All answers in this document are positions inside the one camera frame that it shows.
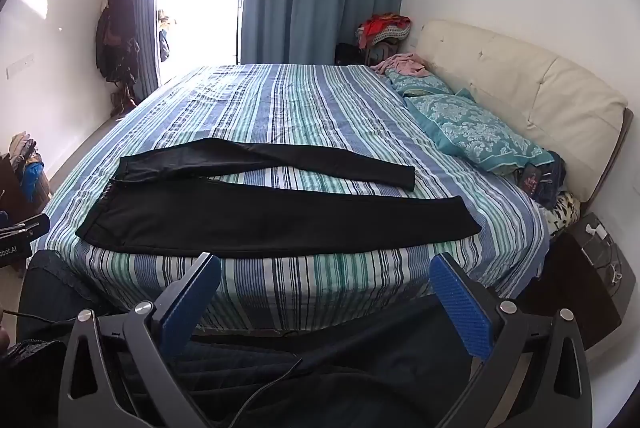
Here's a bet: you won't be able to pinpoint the black bag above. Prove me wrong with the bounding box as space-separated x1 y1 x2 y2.
334 42 366 66

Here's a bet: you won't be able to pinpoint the dark nightstand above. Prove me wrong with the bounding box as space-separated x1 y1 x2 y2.
520 213 637 351

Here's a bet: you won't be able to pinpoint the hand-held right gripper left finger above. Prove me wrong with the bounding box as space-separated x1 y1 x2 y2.
57 251 223 428

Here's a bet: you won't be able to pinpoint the striped blue green bedspread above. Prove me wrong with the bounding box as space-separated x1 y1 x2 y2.
44 63 551 331

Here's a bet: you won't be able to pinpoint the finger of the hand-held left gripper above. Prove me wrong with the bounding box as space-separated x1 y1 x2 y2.
0 213 52 241

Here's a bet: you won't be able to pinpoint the blue bag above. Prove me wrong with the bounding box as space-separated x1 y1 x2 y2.
22 161 45 201

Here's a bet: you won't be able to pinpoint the large teal patterned pillow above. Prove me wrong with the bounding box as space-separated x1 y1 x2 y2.
404 89 555 176

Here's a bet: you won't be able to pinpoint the cream padded headboard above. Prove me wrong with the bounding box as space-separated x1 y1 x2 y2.
415 19 635 209

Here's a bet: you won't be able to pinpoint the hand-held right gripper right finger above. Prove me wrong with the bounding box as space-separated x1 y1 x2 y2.
429 251 593 428

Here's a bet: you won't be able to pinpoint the dark bags hanging on wall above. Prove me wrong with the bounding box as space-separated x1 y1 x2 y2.
95 0 141 85

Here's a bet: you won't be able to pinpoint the small teal patterned pillow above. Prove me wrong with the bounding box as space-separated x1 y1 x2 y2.
387 67 453 98

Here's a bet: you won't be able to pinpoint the black pants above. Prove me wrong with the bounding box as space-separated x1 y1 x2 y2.
75 138 482 259

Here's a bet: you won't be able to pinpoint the pile of red clothes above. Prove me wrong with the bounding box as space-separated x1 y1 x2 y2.
356 12 412 49

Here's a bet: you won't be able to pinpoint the black cable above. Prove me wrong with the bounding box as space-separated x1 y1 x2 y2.
220 355 305 428

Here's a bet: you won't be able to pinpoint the black and white patterned cloth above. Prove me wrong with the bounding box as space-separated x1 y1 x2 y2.
542 191 582 236

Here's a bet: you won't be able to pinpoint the person's dark quilted clothing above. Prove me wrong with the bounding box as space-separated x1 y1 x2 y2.
0 249 481 428

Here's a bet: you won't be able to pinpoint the dark blue clothes heap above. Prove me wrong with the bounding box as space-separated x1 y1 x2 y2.
517 151 568 209

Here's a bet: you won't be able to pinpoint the pink cloth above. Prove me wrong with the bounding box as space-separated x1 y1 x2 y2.
371 53 435 78

